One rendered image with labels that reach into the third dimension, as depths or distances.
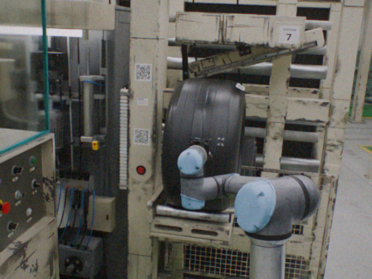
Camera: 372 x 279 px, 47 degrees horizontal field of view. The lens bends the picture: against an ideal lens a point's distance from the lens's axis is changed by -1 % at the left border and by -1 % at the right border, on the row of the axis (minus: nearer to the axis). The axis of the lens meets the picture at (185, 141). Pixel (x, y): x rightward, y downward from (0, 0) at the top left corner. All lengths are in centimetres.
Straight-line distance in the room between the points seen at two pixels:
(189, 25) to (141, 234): 103
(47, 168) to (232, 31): 104
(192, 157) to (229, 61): 100
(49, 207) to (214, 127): 78
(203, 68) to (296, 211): 133
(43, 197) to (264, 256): 110
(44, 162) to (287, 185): 111
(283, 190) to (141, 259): 127
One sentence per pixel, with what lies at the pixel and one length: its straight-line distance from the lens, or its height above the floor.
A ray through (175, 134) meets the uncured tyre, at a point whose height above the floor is 129.
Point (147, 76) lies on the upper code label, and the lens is 190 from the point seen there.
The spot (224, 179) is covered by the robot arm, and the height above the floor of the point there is 123.
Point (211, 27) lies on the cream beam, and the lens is 209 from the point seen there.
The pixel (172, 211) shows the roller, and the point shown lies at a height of 91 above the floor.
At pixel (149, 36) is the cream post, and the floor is 166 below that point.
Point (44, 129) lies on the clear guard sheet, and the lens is 180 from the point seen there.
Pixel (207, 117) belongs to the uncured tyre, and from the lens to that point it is 171.
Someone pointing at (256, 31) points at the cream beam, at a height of 171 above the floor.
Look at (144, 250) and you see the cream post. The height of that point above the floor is 65.
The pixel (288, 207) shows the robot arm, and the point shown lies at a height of 131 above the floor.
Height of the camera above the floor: 170
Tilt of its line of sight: 15 degrees down
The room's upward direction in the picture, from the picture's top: 3 degrees clockwise
